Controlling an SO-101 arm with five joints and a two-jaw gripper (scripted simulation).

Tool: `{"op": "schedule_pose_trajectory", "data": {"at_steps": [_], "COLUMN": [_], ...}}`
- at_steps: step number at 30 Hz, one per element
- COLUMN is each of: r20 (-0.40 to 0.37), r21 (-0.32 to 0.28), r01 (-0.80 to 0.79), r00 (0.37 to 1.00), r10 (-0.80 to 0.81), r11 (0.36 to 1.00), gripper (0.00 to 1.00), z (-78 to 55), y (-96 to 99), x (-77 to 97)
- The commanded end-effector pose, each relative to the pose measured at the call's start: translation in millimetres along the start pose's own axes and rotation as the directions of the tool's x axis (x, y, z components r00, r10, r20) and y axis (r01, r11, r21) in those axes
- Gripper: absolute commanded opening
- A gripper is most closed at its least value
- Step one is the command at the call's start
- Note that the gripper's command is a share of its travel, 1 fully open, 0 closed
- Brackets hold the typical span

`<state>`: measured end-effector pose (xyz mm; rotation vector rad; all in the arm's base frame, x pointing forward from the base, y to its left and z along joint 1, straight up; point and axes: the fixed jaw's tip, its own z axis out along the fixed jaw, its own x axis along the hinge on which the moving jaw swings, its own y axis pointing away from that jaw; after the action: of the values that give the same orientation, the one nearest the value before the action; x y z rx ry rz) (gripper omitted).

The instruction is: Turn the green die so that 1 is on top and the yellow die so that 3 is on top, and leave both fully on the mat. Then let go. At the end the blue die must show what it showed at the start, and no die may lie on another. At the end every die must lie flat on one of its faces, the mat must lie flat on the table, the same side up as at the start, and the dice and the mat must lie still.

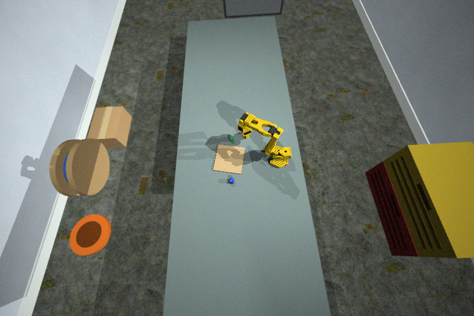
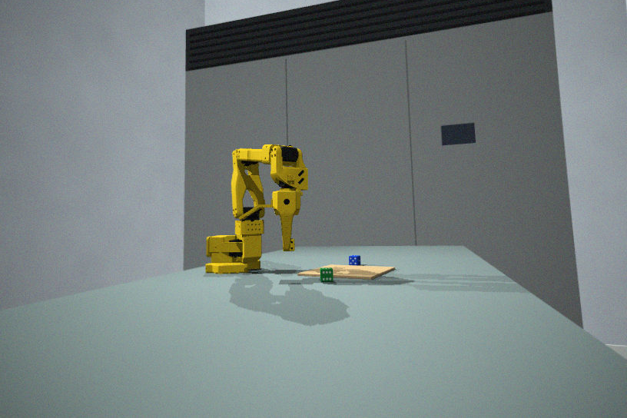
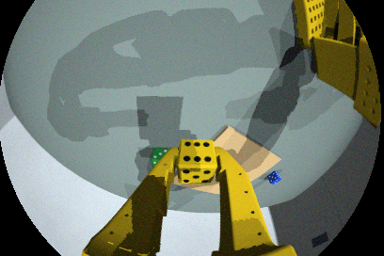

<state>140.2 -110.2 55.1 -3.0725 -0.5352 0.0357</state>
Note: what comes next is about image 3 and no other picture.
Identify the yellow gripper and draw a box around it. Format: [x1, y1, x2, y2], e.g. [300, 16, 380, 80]
[82, 147, 296, 256]

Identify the blue die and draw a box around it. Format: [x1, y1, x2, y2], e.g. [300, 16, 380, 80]
[267, 171, 281, 184]

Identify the beige mat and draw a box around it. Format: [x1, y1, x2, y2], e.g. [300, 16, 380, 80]
[174, 125, 281, 194]

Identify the green die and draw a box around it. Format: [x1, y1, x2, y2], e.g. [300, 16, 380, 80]
[151, 148, 169, 167]

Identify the yellow die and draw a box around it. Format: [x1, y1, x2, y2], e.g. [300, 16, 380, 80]
[177, 139, 217, 184]

